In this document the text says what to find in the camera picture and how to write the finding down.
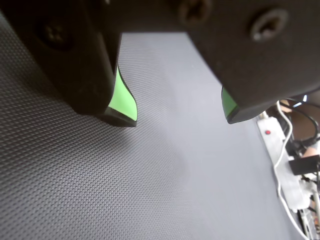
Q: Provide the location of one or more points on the dark gray textured mat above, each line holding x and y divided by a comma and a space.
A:
125, 187

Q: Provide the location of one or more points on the white power strip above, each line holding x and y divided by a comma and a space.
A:
272, 140

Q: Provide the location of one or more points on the black power plug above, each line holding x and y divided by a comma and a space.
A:
303, 165

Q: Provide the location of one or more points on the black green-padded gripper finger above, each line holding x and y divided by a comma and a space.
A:
262, 70
70, 62

